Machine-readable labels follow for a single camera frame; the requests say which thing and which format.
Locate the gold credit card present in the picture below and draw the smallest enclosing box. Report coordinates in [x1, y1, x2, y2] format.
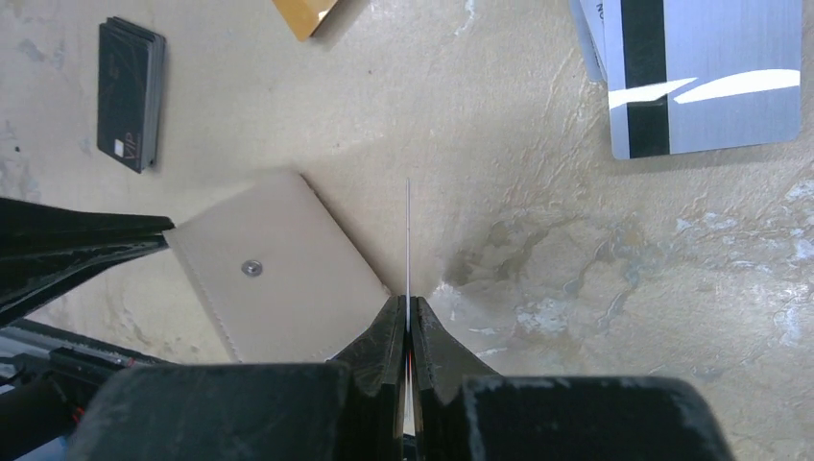
[272, 0, 338, 41]

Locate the silver credit card stack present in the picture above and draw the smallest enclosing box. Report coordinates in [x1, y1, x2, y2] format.
[570, 0, 803, 159]

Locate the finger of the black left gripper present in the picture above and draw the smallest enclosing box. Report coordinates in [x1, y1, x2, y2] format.
[1, 198, 175, 327]

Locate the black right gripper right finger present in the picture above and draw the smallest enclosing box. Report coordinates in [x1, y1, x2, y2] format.
[410, 298, 732, 460]

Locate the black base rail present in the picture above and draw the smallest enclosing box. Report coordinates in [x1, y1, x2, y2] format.
[1, 320, 165, 407]

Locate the tan leather card holder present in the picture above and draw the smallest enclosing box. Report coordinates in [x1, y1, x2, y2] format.
[165, 170, 390, 363]

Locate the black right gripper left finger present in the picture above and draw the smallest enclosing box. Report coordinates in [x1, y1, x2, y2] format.
[67, 297, 406, 460]

